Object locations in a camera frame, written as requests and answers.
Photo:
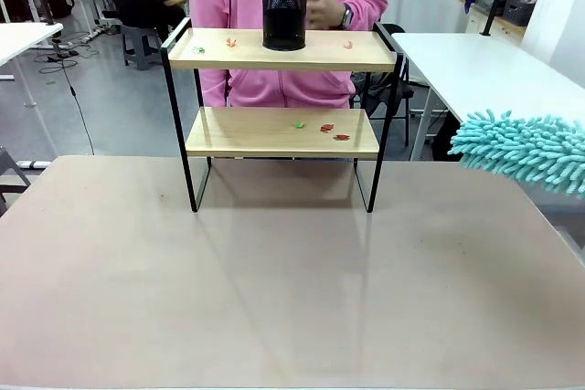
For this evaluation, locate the person's left hand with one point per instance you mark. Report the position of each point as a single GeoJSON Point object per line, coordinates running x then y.
{"type": "Point", "coordinates": [324, 8]}

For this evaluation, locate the black mesh pen cup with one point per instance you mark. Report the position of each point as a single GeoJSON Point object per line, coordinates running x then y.
{"type": "Point", "coordinates": [283, 20]}

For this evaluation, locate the teal chenille duster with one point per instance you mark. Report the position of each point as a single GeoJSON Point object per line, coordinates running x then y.
{"type": "Point", "coordinates": [525, 148]}

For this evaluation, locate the two-tier wood metal shelf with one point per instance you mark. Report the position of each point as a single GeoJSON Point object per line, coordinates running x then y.
{"type": "Point", "coordinates": [274, 132]}

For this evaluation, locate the dark wrist watch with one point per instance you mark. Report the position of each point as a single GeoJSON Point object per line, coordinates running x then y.
{"type": "Point", "coordinates": [347, 17]}

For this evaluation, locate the orange paper scrap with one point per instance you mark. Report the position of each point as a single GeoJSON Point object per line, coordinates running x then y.
{"type": "Point", "coordinates": [231, 42]}
{"type": "Point", "coordinates": [348, 45]}

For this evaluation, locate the black folding chair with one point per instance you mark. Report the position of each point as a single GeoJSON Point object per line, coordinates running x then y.
{"type": "Point", "coordinates": [402, 88]}

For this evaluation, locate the red paper scrap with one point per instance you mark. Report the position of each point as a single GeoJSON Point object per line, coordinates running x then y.
{"type": "Point", "coordinates": [342, 137]}
{"type": "Point", "coordinates": [326, 128]}

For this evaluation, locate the grey plastic stool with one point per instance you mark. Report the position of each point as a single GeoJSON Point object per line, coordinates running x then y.
{"type": "Point", "coordinates": [144, 45]}

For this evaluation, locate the dark grey basket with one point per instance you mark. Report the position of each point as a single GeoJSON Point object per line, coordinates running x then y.
{"type": "Point", "coordinates": [518, 11]}

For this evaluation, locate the white table with rounded corner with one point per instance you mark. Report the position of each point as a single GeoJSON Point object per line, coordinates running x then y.
{"type": "Point", "coordinates": [18, 40]}

